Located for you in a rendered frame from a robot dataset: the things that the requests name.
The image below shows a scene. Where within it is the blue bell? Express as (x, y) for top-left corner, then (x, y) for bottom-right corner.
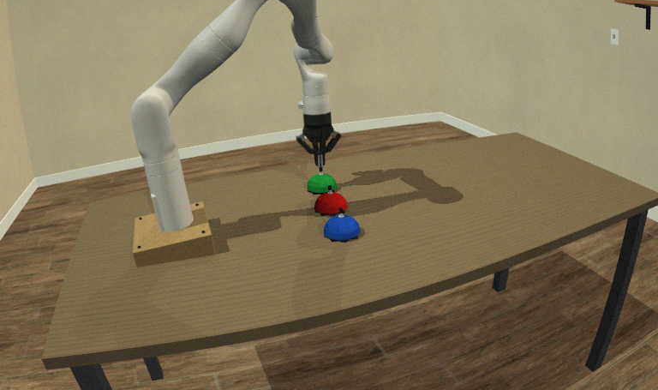
(323, 213), (362, 243)

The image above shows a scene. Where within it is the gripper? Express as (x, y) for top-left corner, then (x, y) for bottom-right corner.
(295, 111), (343, 171)

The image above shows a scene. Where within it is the green bell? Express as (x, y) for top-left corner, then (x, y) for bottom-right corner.
(307, 173), (338, 195)

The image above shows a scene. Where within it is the red bell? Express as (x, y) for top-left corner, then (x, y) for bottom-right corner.
(314, 190), (349, 217)

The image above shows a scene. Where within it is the brown wooden table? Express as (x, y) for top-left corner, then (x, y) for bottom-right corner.
(42, 131), (658, 390)

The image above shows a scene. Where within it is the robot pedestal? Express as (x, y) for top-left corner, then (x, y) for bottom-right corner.
(132, 201), (216, 268)

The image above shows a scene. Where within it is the wooden wall shelf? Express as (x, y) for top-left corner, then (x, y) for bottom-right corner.
(613, 0), (658, 31)

